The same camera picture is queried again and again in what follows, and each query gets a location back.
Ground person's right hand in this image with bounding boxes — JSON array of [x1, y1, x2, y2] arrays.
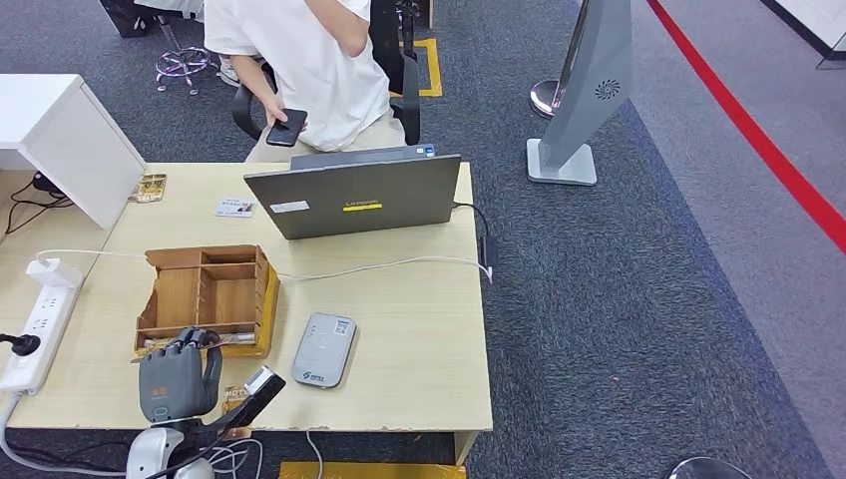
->
[[262, 95, 308, 134]]

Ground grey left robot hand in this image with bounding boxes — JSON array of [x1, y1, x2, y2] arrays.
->
[[137, 326, 224, 424]]

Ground black smartphone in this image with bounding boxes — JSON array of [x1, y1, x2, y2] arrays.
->
[[265, 108, 310, 148]]

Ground white ID card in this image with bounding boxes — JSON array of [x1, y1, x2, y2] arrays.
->
[[215, 197, 257, 219]]

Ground person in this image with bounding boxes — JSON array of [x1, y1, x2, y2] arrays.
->
[[203, 0, 408, 164], [134, 0, 242, 87]]

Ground grey card reader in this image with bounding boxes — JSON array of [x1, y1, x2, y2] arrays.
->
[[291, 312, 359, 390]]

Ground wooden organizer box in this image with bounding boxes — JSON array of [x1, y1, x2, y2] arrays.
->
[[134, 244, 281, 361]]

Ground chrome stool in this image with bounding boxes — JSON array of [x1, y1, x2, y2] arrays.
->
[[155, 14, 219, 97]]

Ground black office chair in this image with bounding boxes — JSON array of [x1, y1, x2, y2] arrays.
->
[[230, 0, 434, 147]]

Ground grey laptop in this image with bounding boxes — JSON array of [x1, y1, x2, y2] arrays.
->
[[242, 144, 463, 241]]

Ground white power strip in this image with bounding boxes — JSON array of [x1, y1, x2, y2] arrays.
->
[[0, 260, 84, 396]]

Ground black power plug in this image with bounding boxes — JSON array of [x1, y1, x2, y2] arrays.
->
[[0, 332, 42, 358]]

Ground white charger plug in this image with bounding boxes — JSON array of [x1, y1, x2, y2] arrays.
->
[[26, 257, 85, 288]]

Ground yellow floor tape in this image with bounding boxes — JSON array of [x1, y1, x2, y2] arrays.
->
[[277, 461, 467, 479], [389, 37, 444, 99]]

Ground black bag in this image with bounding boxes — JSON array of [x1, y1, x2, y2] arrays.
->
[[99, 0, 160, 38]]

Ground white cabinet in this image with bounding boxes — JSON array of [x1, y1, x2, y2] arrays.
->
[[0, 74, 148, 231]]

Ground grey standing panel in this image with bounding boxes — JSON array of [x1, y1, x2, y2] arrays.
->
[[526, 0, 635, 188]]

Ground red floor tape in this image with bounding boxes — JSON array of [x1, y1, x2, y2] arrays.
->
[[645, 0, 846, 255]]

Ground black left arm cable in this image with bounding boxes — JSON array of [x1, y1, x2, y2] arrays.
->
[[142, 429, 232, 479]]

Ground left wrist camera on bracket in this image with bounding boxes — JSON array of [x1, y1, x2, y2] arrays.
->
[[192, 365, 287, 434]]

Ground white coiled cables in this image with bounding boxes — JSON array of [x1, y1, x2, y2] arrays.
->
[[205, 438, 265, 479]]

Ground thin white hanging cable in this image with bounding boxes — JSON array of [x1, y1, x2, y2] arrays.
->
[[303, 431, 325, 479]]

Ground white power strip cord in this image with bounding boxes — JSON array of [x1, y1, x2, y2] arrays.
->
[[0, 389, 130, 479]]

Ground long white cable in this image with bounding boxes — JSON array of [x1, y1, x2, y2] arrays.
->
[[36, 247, 496, 285]]

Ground black cable with plug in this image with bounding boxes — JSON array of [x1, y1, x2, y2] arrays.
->
[[5, 170, 75, 236]]

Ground black laptop charger cable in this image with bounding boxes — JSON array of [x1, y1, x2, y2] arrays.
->
[[452, 201, 498, 269]]

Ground chrome stanchion post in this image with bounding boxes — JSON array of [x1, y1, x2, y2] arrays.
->
[[530, 0, 593, 121]]

